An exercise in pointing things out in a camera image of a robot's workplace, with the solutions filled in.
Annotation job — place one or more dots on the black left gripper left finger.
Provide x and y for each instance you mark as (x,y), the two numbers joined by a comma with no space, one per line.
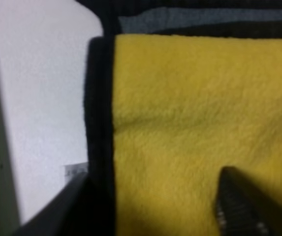
(80,209)

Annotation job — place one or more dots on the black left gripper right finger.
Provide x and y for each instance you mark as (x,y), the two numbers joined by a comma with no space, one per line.
(242,209)

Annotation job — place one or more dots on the yellow towel with black trim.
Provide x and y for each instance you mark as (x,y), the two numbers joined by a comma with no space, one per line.
(175,91)

